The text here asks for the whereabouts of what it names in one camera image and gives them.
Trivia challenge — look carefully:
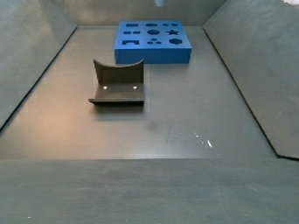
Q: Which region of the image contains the blue object at top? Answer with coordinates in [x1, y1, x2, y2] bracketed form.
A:
[154, 0, 165, 7]

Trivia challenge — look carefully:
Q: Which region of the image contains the black curved holder stand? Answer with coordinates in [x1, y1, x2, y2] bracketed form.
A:
[89, 60, 146, 105]

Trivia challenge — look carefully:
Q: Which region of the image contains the blue shape sorter box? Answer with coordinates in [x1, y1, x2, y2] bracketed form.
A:
[115, 20, 193, 64]

